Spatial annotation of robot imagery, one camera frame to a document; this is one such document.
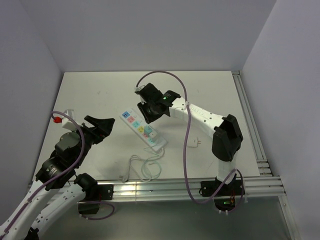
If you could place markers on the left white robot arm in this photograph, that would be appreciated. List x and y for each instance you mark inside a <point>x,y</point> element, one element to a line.
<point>57,186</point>

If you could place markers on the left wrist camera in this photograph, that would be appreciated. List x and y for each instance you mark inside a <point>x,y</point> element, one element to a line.
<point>69,120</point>

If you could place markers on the white colourful power strip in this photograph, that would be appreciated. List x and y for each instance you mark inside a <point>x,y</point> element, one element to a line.
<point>137,123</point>

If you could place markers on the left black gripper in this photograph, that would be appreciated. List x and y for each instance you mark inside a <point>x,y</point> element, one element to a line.
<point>102,128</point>

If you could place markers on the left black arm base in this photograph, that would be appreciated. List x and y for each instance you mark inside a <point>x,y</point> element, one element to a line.
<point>100,193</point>

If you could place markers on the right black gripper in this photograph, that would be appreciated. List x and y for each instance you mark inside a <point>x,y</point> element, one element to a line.
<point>148,119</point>

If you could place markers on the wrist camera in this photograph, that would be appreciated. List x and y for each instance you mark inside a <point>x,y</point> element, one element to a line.
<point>69,120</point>
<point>138,88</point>

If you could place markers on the white two-pin plug adapter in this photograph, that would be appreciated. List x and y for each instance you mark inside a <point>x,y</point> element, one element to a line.
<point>193,142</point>

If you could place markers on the white charger block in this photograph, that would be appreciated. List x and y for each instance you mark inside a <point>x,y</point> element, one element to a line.
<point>153,135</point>

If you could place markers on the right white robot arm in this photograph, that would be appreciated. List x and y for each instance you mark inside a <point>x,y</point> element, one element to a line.
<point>224,131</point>

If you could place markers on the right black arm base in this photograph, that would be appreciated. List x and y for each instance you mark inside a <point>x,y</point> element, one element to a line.
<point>228,191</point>

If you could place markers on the teal charger plug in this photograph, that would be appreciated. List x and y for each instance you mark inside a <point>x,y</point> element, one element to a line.
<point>147,130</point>

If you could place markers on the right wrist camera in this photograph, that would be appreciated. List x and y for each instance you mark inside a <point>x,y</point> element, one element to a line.
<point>138,88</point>

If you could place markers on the aluminium frame rail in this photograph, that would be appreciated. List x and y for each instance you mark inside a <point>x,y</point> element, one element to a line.
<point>162,209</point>

